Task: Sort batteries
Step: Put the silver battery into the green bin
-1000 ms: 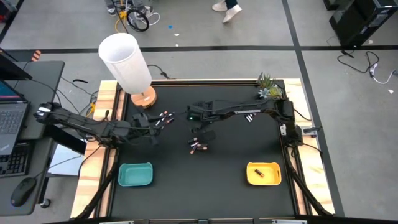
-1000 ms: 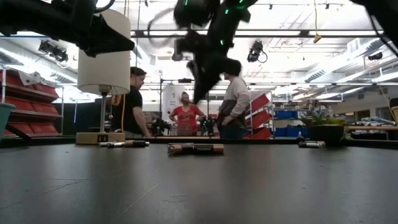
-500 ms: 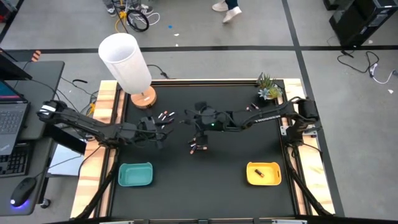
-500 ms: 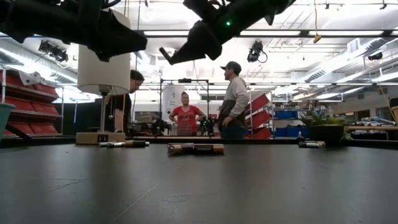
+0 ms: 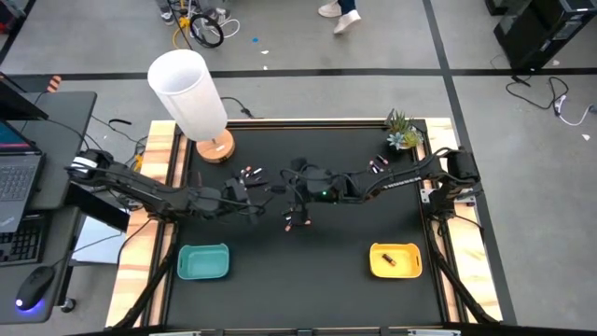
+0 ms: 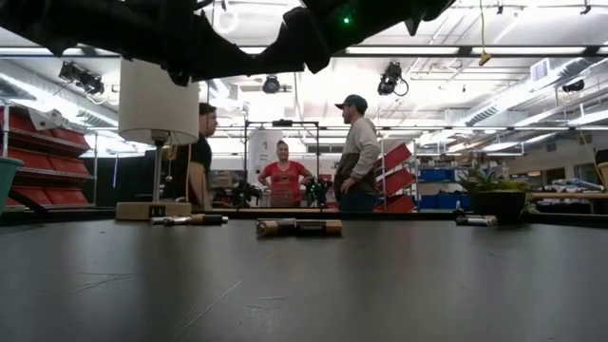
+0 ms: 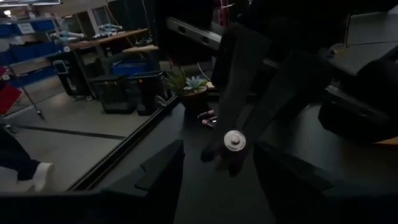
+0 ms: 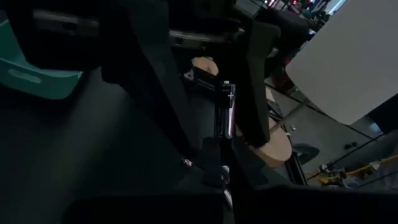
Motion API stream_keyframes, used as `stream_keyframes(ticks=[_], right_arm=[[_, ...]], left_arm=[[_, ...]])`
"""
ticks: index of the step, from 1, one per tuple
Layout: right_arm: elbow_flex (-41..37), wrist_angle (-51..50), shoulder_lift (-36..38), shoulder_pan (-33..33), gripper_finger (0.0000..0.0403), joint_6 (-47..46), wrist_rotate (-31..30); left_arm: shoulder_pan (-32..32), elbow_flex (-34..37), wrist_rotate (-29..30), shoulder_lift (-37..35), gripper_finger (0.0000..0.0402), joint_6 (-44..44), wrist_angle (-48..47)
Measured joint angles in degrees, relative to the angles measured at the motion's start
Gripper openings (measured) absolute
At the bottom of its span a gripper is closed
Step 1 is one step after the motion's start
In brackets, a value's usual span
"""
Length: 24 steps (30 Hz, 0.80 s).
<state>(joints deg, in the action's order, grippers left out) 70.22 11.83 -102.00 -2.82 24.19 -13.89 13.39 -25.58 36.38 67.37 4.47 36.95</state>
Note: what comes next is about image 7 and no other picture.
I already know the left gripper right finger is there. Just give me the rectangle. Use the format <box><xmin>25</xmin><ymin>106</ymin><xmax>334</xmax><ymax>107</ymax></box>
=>
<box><xmin>252</xmin><ymin>141</ymin><xmax>334</xmax><ymax>203</ymax></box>

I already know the person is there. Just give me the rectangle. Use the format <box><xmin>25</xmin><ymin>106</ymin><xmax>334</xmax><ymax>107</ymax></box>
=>
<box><xmin>0</xmin><ymin>129</ymin><xmax>56</xmax><ymax>193</ymax></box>

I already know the blue bin shelf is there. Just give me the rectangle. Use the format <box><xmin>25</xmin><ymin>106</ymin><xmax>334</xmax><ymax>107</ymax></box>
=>
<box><xmin>0</xmin><ymin>17</ymin><xmax>68</xmax><ymax>90</ymax></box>

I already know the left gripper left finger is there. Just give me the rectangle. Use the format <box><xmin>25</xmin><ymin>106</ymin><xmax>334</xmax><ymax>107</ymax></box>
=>
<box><xmin>134</xmin><ymin>139</ymin><xmax>185</xmax><ymax>200</ymax></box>

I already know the tilted red bin rack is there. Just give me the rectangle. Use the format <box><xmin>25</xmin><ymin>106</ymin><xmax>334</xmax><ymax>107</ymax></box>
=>
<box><xmin>0</xmin><ymin>67</ymin><xmax>46</xmax><ymax>121</ymax></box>

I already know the blue storage crate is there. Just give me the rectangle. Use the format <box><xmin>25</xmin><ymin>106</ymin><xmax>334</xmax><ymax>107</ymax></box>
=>
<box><xmin>111</xmin><ymin>60</ymin><xmax>150</xmax><ymax>78</ymax></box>

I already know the wooden workbench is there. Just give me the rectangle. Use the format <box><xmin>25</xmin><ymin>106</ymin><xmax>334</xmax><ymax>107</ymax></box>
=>
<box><xmin>68</xmin><ymin>27</ymin><xmax>160</xmax><ymax>55</ymax></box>

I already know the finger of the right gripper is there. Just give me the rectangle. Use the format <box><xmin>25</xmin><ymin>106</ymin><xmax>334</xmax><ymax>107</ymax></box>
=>
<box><xmin>200</xmin><ymin>24</ymin><xmax>272</xmax><ymax>163</ymax></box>
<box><xmin>228</xmin><ymin>49</ymin><xmax>333</xmax><ymax>177</ymax></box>

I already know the black floor bin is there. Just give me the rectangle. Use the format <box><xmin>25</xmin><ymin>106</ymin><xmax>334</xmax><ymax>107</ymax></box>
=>
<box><xmin>136</xmin><ymin>72</ymin><xmax>165</xmax><ymax>116</ymax></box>

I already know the pale blue rolled bundle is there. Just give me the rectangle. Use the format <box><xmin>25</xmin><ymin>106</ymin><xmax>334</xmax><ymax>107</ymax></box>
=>
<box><xmin>49</xmin><ymin>30</ymin><xmax>85</xmax><ymax>45</ymax></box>
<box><xmin>98</xmin><ymin>23</ymin><xmax>124</xmax><ymax>34</ymax></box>

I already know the white slim AAA battery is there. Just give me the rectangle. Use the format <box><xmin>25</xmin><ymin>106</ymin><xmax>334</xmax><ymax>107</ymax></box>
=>
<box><xmin>217</xmin><ymin>129</ymin><xmax>248</xmax><ymax>174</ymax></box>

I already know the potted succulent plant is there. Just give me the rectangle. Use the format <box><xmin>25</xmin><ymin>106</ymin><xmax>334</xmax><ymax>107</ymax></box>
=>
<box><xmin>166</xmin><ymin>67</ymin><xmax>210</xmax><ymax>116</ymax></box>

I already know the black wire crate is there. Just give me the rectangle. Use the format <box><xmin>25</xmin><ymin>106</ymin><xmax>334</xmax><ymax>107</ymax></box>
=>
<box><xmin>93</xmin><ymin>75</ymin><xmax>137</xmax><ymax>115</ymax></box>

